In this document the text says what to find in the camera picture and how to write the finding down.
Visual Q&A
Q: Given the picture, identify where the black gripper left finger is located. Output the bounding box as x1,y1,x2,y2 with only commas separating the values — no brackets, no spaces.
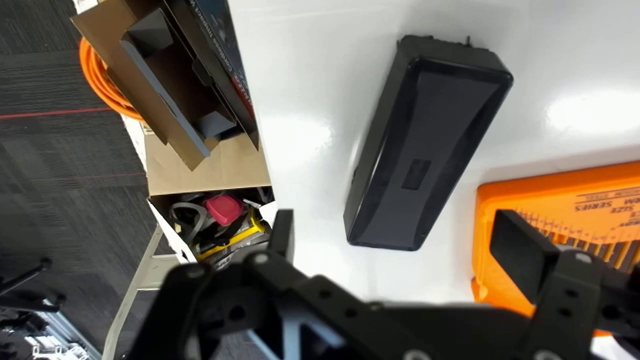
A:
126,207,349,360

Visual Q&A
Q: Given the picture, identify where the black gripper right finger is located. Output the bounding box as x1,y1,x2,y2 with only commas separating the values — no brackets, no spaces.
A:
491,207,640,360

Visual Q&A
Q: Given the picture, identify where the black whiteboard eraser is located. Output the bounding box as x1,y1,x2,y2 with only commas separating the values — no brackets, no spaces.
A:
342,34,516,253

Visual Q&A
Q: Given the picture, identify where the orange drill bit case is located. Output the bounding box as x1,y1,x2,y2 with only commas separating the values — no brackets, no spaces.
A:
470,158,640,337

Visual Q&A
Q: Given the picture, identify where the grey metal table leg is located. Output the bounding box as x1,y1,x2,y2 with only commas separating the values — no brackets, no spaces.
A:
99,225,182,360

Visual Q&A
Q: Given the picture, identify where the white bin with tools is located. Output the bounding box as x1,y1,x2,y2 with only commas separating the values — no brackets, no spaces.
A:
146,185,279,270

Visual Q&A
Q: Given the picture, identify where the brown cardboard box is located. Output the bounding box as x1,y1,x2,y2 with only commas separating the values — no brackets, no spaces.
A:
68,0,275,197

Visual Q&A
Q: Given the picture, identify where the dark printed box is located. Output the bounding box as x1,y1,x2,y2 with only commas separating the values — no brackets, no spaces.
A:
162,0,262,149

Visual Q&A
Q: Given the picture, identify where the orange coiled cable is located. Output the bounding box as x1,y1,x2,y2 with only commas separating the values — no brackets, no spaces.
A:
76,36,146,123

